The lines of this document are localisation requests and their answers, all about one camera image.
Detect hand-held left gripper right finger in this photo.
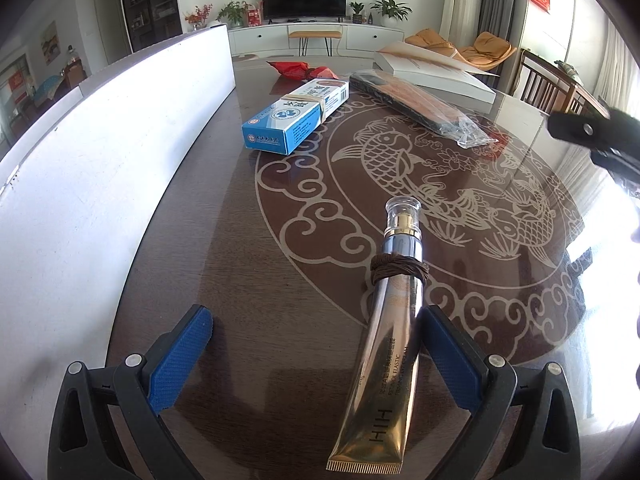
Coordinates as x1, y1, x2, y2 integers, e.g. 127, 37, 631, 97
422, 305, 581, 480

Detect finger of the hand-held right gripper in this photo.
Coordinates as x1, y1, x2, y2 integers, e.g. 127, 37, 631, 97
548, 110, 612, 148

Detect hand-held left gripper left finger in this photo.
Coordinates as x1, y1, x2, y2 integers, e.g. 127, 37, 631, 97
47, 304, 215, 480

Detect golden cosmetic tube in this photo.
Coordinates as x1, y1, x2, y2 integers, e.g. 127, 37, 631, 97
327, 197, 431, 476

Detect brown hair tie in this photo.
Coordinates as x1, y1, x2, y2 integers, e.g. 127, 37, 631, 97
370, 255, 431, 282

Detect dark wooden chair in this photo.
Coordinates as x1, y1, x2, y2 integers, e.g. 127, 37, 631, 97
515, 48, 576, 113

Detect orange lounge chair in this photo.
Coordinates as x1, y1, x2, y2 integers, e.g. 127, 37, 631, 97
405, 27, 517, 72

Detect white flat book box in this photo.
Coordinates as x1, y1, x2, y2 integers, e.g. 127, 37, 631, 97
375, 41, 497, 112

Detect dark packaged comb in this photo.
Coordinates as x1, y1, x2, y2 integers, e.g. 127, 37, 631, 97
348, 71, 493, 150

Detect large green potted plant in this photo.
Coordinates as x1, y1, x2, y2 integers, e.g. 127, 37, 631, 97
370, 0, 413, 28

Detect white curved partition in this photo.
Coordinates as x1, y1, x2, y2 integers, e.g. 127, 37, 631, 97
0, 24, 236, 411

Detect blue and white carton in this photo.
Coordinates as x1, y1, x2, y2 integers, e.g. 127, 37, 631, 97
241, 78, 349, 156

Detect wooden stool with metal legs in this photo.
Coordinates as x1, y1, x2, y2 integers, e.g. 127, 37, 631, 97
288, 30, 343, 57

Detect red packet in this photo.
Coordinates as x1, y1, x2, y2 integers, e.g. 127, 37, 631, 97
266, 60, 340, 82

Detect black television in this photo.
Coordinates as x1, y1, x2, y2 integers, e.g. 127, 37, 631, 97
261, 0, 348, 23

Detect white television cabinet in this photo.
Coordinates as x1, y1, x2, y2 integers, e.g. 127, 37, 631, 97
227, 22, 406, 58

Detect red flowers in vase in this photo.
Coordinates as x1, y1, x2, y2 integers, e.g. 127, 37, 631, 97
184, 4, 215, 31

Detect bushy green potted plant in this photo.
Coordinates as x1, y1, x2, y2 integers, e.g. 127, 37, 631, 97
216, 0, 247, 28

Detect dark glass display cabinet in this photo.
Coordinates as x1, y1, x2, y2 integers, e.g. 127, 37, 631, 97
118, 0, 182, 53

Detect framed wall picture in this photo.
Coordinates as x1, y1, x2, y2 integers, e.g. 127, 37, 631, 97
40, 21, 60, 65

